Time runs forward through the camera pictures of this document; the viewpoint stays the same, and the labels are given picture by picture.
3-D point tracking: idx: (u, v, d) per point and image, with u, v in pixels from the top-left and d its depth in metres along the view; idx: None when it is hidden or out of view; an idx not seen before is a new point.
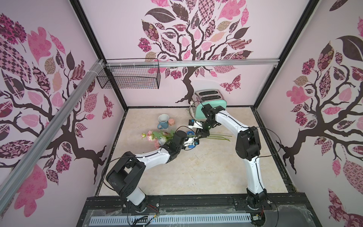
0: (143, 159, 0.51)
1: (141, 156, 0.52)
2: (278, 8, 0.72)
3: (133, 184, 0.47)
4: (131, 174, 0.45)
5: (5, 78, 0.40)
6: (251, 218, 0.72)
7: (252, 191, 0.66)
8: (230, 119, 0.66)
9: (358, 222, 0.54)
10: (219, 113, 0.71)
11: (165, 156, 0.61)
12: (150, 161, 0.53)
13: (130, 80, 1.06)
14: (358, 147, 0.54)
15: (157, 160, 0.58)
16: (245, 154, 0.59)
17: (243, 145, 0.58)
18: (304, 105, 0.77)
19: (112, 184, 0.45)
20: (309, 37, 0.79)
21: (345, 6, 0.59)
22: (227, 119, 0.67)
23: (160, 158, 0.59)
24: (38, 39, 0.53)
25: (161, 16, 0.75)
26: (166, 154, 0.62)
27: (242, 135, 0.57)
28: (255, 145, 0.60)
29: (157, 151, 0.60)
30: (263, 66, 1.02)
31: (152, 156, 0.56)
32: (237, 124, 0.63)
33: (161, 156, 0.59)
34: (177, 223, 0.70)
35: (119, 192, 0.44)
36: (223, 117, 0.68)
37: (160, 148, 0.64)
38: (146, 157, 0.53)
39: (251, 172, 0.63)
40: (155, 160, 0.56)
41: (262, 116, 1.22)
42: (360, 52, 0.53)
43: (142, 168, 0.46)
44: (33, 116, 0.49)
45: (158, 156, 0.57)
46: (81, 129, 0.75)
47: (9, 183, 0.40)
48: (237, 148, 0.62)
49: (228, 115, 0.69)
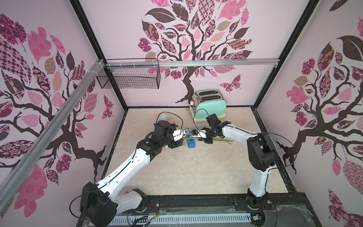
0: (108, 187, 0.42)
1: (104, 184, 0.42)
2: (277, 7, 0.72)
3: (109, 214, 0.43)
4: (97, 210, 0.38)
5: (5, 78, 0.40)
6: (251, 218, 0.72)
7: (254, 194, 0.65)
8: (237, 130, 0.63)
9: (359, 222, 0.54)
10: (225, 126, 0.70)
11: (143, 161, 0.51)
12: (120, 182, 0.44)
13: (130, 80, 1.06)
14: (358, 147, 0.54)
15: (133, 170, 0.48)
16: (259, 166, 0.52)
17: (254, 154, 0.52)
18: (304, 105, 0.77)
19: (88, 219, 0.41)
20: (309, 37, 0.79)
21: (345, 6, 0.59)
22: (233, 130, 0.64)
23: (137, 166, 0.50)
24: (38, 39, 0.53)
25: (161, 16, 0.75)
26: (143, 158, 0.51)
27: (253, 142, 0.52)
28: (272, 153, 0.53)
29: (128, 160, 0.49)
30: (263, 66, 1.02)
31: (124, 170, 0.46)
32: (245, 133, 0.59)
33: (136, 164, 0.49)
34: (177, 223, 0.70)
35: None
36: (229, 129, 0.66)
37: (134, 152, 0.52)
38: (112, 180, 0.43)
39: (260, 179, 0.59)
40: (127, 172, 0.46)
41: (262, 115, 1.22)
42: (360, 52, 0.53)
43: (108, 200, 0.39)
44: (33, 116, 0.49)
45: (130, 168, 0.47)
46: (81, 129, 0.75)
47: (9, 183, 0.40)
48: (251, 160, 0.55)
49: (234, 126, 0.67)
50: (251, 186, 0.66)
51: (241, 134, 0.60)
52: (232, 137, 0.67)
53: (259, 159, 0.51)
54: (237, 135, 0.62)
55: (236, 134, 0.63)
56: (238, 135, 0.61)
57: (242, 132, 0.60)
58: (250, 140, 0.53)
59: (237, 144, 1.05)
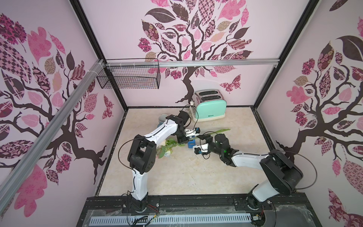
0: (153, 138, 0.55)
1: (150, 135, 0.55)
2: (278, 8, 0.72)
3: (151, 160, 0.54)
4: (146, 153, 0.51)
5: (5, 78, 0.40)
6: (251, 218, 0.72)
7: (257, 198, 0.64)
8: (245, 156, 0.60)
9: (358, 222, 0.54)
10: (234, 155, 0.66)
11: (173, 126, 0.64)
12: (159, 137, 0.57)
13: (131, 80, 1.07)
14: (358, 147, 0.54)
15: (167, 131, 0.62)
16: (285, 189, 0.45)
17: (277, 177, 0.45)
18: (304, 105, 0.77)
19: (133, 164, 0.53)
20: (309, 38, 0.79)
21: (345, 6, 0.59)
22: (243, 158, 0.60)
23: (169, 130, 0.63)
24: (38, 39, 0.53)
25: (161, 16, 0.75)
26: (173, 125, 0.65)
27: (267, 163, 0.47)
28: (295, 173, 0.47)
29: (163, 125, 0.63)
30: (264, 65, 1.02)
31: (161, 130, 0.59)
32: (254, 156, 0.56)
33: (169, 128, 0.63)
34: (177, 223, 0.70)
35: (142, 168, 0.52)
36: (238, 157, 0.63)
37: (167, 121, 0.66)
38: (155, 135, 0.56)
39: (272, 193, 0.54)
40: (163, 132, 0.59)
41: (262, 115, 1.22)
42: (360, 52, 0.53)
43: (153, 147, 0.51)
44: (33, 116, 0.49)
45: (165, 129, 0.61)
46: (81, 129, 0.75)
47: (9, 183, 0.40)
48: (274, 185, 0.48)
49: (243, 153, 0.63)
50: (255, 191, 0.64)
51: (251, 158, 0.56)
52: (246, 164, 0.61)
53: (284, 183, 0.44)
54: (247, 161, 0.59)
55: (245, 161, 0.60)
56: (249, 160, 0.57)
57: (252, 157, 0.56)
58: (264, 162, 0.48)
59: (237, 143, 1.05)
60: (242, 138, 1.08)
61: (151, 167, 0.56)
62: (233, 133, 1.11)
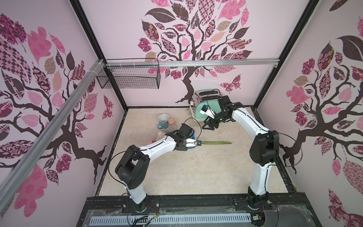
0: (147, 151, 0.51)
1: (145, 149, 0.52)
2: (278, 8, 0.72)
3: (140, 176, 0.49)
4: (136, 168, 0.46)
5: (5, 78, 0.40)
6: (251, 218, 0.72)
7: (254, 191, 0.66)
8: (247, 119, 0.60)
9: (358, 222, 0.54)
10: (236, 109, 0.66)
11: (171, 144, 0.61)
12: (155, 152, 0.53)
13: (130, 80, 1.06)
14: (358, 147, 0.54)
15: (164, 149, 0.58)
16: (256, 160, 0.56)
17: (258, 149, 0.53)
18: (304, 105, 0.77)
19: (121, 178, 0.48)
20: (309, 38, 0.79)
21: (346, 6, 0.59)
22: (244, 118, 0.61)
23: (166, 148, 0.59)
24: (38, 39, 0.53)
25: (161, 16, 0.75)
26: (171, 142, 0.61)
27: (260, 138, 0.52)
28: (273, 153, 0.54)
29: (160, 140, 0.60)
30: (264, 65, 1.02)
31: (158, 145, 0.56)
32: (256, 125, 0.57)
33: (167, 145, 0.59)
34: (177, 223, 0.70)
35: (128, 183, 0.46)
36: (241, 116, 0.63)
37: (166, 136, 0.63)
38: (150, 148, 0.53)
39: (259, 176, 0.60)
40: (160, 148, 0.56)
41: (262, 115, 1.22)
42: (360, 52, 0.53)
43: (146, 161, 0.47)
44: (33, 116, 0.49)
45: (162, 145, 0.57)
46: (81, 129, 0.75)
47: (9, 183, 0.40)
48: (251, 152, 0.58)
49: (247, 114, 0.63)
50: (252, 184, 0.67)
51: (251, 125, 0.58)
52: (239, 124, 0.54)
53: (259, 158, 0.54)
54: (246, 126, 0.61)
55: (245, 123, 0.61)
56: (248, 125, 0.59)
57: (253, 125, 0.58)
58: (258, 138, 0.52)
59: (237, 143, 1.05)
60: (242, 138, 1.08)
61: (137, 183, 0.49)
62: (233, 133, 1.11)
